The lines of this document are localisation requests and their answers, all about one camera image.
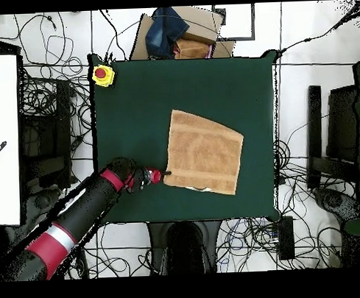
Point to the blue denim jeans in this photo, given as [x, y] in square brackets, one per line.
[164, 31]

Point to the black equipment stand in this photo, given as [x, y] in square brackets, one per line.
[62, 114]
[314, 120]

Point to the dark green table cloth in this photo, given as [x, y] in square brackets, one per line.
[137, 112]

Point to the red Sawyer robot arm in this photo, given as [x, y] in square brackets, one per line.
[82, 208]

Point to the grey stand leg with knob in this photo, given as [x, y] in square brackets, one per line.
[329, 198]
[42, 201]

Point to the yellow emergency stop button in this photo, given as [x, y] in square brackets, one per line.
[100, 73]

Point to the black power box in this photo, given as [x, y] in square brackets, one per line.
[286, 239]

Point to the tan terry towel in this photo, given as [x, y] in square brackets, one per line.
[203, 154]

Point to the brown cardboard box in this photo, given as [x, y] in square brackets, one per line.
[199, 24]

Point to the folded tan towel in box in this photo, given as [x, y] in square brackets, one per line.
[191, 48]

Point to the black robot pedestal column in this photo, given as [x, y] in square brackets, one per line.
[183, 246]

